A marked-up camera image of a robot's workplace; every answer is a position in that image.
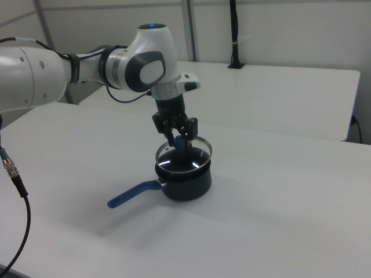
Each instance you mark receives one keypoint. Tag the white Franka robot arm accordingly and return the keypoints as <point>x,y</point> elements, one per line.
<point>29,75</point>

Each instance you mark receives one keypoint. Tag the glass lid with blue knob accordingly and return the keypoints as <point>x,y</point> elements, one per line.
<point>179,162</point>

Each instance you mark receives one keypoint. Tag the black pole with clamp base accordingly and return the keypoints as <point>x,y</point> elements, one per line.
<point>234,29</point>

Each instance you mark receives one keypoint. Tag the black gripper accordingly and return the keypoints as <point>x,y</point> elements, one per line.
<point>171,110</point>

